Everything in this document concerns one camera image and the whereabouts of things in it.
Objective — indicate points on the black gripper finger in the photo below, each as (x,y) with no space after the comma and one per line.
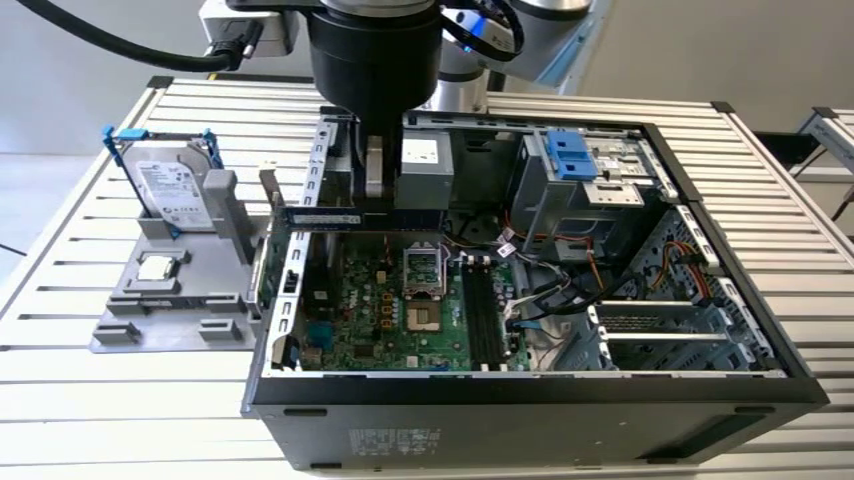
(374,170)

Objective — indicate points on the RAM stick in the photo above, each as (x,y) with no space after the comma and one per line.
(174,301)
(320,219)

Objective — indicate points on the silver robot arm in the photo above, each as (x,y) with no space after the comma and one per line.
(460,92)

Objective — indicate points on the grey power supply unit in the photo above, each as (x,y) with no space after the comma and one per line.
(427,192)

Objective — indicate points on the black case fan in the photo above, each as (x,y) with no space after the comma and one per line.
(326,270)

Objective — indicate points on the green graphics card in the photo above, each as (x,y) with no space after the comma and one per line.
(280,250)

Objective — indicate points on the blue plastic drive latch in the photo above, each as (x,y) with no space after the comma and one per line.
(568,155)

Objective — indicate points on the CPU socket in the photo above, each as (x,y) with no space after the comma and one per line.
(424,316)

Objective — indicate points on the hard disk in blue carrier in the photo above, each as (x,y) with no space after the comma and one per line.
(166,190)

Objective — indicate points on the grey parts rack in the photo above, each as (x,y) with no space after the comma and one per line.
(200,260)

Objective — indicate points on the blue board connector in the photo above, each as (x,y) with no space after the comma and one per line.
(320,335)

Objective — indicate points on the black chipset chip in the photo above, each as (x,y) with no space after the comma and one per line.
(366,351)

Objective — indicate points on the green motherboard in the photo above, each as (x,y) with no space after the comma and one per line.
(433,350)

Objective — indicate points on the silver CPU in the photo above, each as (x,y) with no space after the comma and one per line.
(156,267)

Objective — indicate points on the blue SATA connector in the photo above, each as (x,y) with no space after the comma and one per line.
(523,325)

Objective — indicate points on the metal disk bay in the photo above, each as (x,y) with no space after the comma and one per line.
(653,336)

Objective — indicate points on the black PC case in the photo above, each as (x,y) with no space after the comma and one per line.
(467,430)

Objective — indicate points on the aluminium side table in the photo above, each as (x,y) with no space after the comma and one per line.
(827,130)

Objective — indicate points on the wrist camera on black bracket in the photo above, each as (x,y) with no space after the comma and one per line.
(475,30)

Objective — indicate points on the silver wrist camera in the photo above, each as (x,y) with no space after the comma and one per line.
(266,30)

